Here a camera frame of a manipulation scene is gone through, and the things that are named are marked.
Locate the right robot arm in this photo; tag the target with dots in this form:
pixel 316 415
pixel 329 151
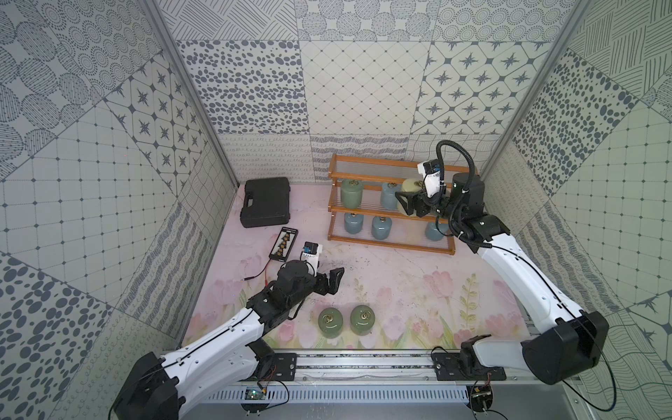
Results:
pixel 569 341

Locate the black plastic tool case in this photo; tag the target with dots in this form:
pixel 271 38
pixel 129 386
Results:
pixel 266 202

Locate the wooden three-tier shelf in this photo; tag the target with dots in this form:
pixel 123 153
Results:
pixel 407 232

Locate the blue canister bottom left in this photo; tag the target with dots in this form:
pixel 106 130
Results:
pixel 353 223

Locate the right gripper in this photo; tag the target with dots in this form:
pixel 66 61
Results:
pixel 410 201

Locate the blue canister bottom right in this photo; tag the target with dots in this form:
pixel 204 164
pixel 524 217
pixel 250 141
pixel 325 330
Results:
pixel 432 233

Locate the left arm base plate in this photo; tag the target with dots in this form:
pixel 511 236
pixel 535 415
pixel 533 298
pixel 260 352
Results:
pixel 278 367

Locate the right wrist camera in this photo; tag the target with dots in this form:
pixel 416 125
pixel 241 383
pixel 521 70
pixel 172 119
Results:
pixel 434 188

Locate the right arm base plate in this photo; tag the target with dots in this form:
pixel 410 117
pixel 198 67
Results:
pixel 454 366

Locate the aluminium mounting rail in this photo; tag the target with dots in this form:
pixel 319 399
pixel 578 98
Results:
pixel 330 366

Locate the black battery holder tray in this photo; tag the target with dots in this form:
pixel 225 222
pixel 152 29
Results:
pixel 283 244

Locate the floral pink table mat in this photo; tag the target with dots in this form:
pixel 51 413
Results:
pixel 421 300

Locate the blue canister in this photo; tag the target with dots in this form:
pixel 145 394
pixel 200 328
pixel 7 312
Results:
pixel 387 200
pixel 353 223
pixel 432 233
pixel 381 228

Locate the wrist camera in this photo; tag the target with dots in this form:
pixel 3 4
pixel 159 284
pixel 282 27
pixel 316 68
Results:
pixel 313 260
pixel 434 188

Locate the green circuit board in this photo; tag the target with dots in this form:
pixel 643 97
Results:
pixel 254 400

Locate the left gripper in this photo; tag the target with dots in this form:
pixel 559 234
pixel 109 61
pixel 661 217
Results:
pixel 323 281

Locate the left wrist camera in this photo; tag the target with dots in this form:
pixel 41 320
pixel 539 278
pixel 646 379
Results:
pixel 313 260

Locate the cream yellow canister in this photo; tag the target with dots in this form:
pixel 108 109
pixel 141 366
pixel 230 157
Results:
pixel 410 185

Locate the green canister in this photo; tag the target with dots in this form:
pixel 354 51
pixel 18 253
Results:
pixel 330 322
pixel 351 193
pixel 362 320

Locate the red black test lead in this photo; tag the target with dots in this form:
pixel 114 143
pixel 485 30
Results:
pixel 262 274

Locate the blue canister middle centre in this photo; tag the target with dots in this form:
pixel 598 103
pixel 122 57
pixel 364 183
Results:
pixel 387 200

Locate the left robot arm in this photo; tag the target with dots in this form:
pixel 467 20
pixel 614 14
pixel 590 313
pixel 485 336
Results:
pixel 168 387

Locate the blue canister bottom centre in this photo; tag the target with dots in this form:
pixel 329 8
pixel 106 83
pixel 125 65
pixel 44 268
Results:
pixel 381 228

